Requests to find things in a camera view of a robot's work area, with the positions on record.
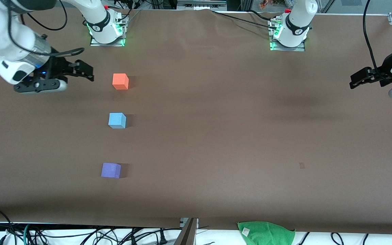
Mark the light blue foam block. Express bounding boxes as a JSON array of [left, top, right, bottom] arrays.
[[108, 113, 127, 129]]

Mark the orange foam block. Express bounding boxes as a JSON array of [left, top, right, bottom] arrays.
[[112, 73, 129, 90]]

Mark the purple foam block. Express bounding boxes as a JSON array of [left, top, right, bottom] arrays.
[[101, 163, 121, 179]]

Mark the orange toy figure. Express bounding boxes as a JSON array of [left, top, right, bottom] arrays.
[[259, 0, 285, 10]]

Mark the brown table cover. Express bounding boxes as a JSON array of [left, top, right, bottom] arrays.
[[0, 7, 392, 235]]

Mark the green cloth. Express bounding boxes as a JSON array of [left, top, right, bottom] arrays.
[[238, 222, 296, 245]]

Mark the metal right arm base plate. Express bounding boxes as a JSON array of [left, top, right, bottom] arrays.
[[90, 14, 126, 47]]

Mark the black looping arm cable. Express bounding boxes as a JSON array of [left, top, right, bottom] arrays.
[[28, 0, 68, 31]]

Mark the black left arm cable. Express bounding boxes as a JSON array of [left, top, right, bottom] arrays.
[[363, 0, 383, 77]]

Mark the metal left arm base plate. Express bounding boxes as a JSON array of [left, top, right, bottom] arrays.
[[268, 17, 306, 52]]

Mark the black cable on table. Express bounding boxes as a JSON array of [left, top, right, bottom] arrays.
[[211, 10, 281, 28]]

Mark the grey metal post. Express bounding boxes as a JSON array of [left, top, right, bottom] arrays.
[[174, 218, 199, 245]]

